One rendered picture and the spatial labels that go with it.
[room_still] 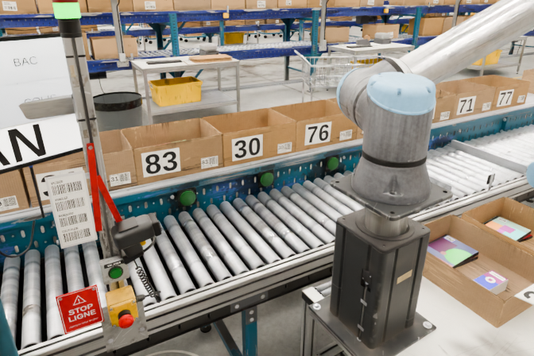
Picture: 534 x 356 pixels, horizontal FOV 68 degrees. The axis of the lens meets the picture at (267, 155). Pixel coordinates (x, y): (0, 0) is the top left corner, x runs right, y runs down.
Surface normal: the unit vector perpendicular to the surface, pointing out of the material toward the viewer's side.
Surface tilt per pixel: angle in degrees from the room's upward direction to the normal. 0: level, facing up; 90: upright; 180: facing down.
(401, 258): 90
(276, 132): 90
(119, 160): 90
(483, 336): 0
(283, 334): 0
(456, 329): 0
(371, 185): 70
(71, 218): 90
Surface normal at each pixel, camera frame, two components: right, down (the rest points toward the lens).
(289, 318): 0.00, -0.92
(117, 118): 0.29, 0.44
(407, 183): 0.08, 0.04
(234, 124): 0.48, 0.33
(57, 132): 0.75, 0.19
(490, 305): -0.86, 0.19
